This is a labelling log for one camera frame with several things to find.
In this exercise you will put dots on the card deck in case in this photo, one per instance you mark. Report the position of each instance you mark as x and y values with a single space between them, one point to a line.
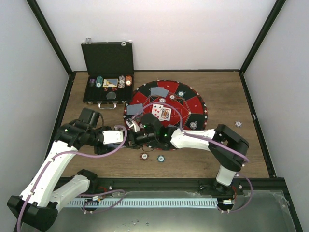
110 83

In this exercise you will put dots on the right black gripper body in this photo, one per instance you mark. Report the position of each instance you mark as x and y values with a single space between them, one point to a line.
137 141

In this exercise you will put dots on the black round button in case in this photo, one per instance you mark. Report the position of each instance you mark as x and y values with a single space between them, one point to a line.
111 95

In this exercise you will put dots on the red poker chip stack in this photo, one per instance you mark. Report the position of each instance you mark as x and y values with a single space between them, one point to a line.
144 156

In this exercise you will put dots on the teal chips in case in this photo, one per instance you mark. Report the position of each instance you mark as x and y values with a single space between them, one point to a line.
99 81

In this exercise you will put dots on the face up king card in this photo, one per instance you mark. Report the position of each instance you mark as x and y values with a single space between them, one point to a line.
165 114

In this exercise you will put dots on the light blue slotted cable duct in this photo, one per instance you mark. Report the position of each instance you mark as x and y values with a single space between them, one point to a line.
146 203

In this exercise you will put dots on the face up hearts card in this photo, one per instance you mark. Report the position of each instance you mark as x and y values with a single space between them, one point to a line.
157 110

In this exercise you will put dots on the lone blue white chip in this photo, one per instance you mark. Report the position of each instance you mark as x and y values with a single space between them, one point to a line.
238 124

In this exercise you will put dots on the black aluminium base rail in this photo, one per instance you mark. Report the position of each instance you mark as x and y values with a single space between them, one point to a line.
204 186

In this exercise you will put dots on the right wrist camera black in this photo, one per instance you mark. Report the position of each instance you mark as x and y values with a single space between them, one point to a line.
151 123

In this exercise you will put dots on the purple chips in case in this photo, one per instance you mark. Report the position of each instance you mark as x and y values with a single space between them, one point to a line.
92 82

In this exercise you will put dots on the dealt card top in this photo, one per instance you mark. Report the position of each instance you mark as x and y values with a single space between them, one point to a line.
152 91
159 91

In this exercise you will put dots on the dealt blue playing card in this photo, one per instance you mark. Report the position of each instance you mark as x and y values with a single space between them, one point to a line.
134 109

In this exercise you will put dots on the orange chips in case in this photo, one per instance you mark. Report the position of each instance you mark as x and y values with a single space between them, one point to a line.
128 80

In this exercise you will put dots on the teal poker chip stack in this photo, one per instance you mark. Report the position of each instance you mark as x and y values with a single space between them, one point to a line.
161 158

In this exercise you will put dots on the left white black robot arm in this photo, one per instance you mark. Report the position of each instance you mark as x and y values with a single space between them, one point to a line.
40 202

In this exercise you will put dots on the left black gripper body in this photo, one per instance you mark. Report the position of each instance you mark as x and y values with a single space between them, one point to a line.
101 151

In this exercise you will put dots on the round red black poker mat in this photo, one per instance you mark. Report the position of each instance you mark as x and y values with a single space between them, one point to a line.
186 109

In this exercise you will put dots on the black poker chip case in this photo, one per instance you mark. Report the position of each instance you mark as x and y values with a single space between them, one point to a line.
109 60

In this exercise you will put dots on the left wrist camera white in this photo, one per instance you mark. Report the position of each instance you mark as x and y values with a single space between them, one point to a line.
114 137

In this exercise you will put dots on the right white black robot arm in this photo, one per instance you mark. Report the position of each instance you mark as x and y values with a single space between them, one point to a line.
227 146

